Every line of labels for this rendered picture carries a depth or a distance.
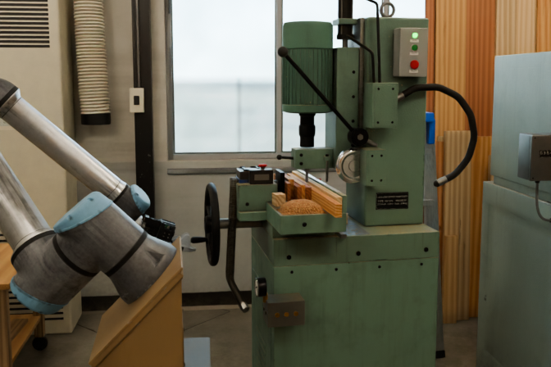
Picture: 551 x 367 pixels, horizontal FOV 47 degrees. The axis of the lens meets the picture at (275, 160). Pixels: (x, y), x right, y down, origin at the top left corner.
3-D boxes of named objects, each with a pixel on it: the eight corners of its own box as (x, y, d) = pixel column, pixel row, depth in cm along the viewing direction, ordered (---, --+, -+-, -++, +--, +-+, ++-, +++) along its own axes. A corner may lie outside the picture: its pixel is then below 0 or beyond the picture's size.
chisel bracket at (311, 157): (290, 170, 228) (290, 147, 227) (328, 169, 231) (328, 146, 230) (295, 174, 221) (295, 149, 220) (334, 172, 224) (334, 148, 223)
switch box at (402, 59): (392, 76, 216) (393, 29, 214) (419, 76, 218) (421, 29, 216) (399, 76, 210) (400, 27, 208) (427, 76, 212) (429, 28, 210)
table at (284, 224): (225, 200, 250) (224, 185, 249) (300, 197, 256) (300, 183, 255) (249, 237, 191) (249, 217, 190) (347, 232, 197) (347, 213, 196)
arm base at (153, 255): (174, 263, 159) (144, 237, 157) (121, 314, 160) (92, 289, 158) (178, 239, 178) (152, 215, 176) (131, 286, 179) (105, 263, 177)
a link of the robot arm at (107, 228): (138, 242, 158) (85, 194, 155) (93, 287, 161) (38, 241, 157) (147, 221, 173) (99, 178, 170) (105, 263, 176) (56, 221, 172)
